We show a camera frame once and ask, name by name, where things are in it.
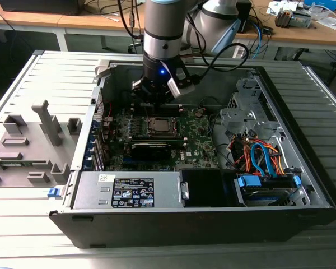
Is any CPU socket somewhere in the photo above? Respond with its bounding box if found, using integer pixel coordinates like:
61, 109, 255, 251
146, 115, 178, 135

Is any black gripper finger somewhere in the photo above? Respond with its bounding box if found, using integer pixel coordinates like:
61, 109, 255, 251
156, 84, 175, 112
131, 77, 161, 112

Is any metal socket cover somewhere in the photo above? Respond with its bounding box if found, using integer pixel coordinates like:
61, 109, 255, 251
147, 116, 178, 135

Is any silver power supply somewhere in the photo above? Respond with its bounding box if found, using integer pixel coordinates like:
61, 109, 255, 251
72, 171, 190, 210

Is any white cable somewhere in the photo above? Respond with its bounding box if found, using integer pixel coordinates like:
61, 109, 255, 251
101, 13, 120, 24

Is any blue cardboard box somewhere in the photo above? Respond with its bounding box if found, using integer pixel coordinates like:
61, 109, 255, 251
304, 0, 336, 11

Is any dark camera cable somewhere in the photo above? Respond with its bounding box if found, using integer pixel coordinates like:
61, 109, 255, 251
193, 43, 250, 82

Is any green motherboard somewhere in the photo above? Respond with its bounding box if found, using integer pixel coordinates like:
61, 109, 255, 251
102, 104, 223, 172

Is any green RAM stick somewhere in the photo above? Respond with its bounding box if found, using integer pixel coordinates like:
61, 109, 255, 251
130, 136, 184, 149
0, 160, 27, 169

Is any clear plastic bag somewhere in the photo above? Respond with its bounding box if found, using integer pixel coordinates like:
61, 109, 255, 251
310, 7, 336, 31

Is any grey drive unit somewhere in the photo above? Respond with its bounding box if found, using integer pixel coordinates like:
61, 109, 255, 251
291, 10, 313, 29

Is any orange wire bundle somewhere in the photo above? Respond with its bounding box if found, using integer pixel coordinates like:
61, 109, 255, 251
231, 134, 287, 177

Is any black computer box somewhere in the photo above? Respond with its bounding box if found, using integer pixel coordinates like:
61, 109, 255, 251
0, 0, 82, 16

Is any blue flat wire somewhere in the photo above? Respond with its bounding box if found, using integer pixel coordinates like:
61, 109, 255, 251
250, 142, 281, 179

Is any silver green CPU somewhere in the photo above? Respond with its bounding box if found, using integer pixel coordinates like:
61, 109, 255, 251
152, 119, 171, 132

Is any black grey PC case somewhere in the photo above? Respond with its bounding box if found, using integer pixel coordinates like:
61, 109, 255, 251
48, 57, 336, 249

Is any CPU cooler heatsink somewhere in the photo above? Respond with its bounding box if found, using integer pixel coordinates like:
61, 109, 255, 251
274, 7, 294, 29

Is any white depth camera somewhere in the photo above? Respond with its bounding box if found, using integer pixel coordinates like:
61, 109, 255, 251
167, 63, 197, 98

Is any black chair base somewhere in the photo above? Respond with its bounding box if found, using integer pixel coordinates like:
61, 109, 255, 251
127, 41, 145, 55

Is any small black upright box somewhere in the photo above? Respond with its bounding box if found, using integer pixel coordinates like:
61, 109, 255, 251
236, 0, 253, 34

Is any wooden desk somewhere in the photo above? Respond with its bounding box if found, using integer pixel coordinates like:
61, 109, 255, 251
235, 0, 336, 61
0, 0, 146, 53

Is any grey parts rack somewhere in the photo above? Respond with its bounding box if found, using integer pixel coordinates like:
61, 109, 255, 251
0, 99, 83, 189

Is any blue network cable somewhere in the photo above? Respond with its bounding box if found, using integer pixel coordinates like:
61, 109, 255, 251
251, 21, 267, 60

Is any grey case corner bracket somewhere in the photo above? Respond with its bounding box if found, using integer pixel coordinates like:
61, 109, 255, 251
94, 59, 113, 79

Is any silver metal drive cage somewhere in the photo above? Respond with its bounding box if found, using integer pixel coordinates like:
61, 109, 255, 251
218, 77, 284, 141

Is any white paper sheet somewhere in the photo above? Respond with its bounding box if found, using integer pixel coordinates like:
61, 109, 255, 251
265, 0, 301, 16

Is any hard disk with blue carrier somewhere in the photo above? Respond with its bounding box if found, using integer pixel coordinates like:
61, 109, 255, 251
234, 173, 302, 208

